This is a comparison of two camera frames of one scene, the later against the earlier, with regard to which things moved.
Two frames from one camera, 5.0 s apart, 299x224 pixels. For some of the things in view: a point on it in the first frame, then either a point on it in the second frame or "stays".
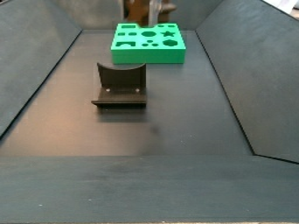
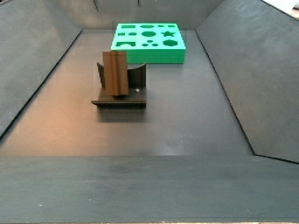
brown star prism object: (137, 11) → (115, 66)
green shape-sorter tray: (147, 45) stays
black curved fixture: (123, 86) stays
